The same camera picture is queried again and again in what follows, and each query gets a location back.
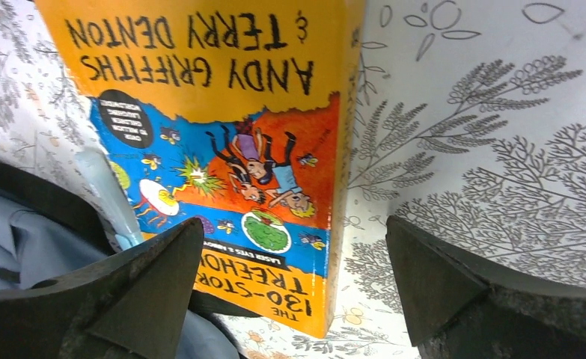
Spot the blue grey backpack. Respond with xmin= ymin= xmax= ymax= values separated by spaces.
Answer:
xmin=0 ymin=163 xmax=242 ymax=358

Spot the light blue glue tube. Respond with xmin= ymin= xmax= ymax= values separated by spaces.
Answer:
xmin=75 ymin=149 xmax=144 ymax=251

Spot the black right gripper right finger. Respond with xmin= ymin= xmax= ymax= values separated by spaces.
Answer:
xmin=385 ymin=216 xmax=586 ymax=358

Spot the yellow 130-storey treehouse book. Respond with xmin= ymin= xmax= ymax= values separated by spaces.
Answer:
xmin=37 ymin=1 xmax=365 ymax=338

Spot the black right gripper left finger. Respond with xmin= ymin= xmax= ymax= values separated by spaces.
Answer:
xmin=0 ymin=218 xmax=204 ymax=358

